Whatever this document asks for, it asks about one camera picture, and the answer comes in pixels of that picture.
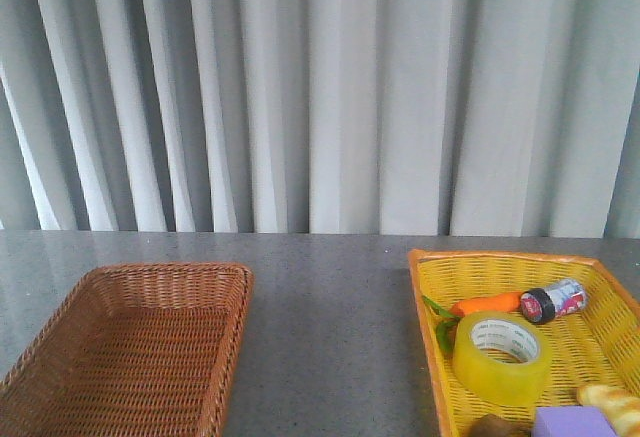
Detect toy bread loaf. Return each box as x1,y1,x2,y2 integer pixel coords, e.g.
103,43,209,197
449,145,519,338
576,384,640,437

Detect purple foam block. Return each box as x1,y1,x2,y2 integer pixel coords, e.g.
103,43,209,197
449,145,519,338
531,406,617,437

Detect small black-capped jar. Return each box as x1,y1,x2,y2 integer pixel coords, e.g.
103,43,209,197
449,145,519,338
520,278,588,325

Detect yellow packing tape roll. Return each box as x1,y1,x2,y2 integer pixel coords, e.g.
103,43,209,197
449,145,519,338
452,311,552,406

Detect brown wicker basket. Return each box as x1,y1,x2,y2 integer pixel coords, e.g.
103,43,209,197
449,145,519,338
1,262,254,436

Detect orange toy carrot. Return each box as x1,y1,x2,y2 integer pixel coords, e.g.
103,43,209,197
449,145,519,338
421,292,522,356

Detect brown object in basket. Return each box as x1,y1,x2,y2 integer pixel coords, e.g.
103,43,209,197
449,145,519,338
468,414,530,437

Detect grey pleated curtain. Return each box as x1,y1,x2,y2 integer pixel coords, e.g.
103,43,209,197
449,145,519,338
1,0,639,238

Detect yellow plastic woven basket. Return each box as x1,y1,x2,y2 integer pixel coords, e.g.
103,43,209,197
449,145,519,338
408,249,639,436

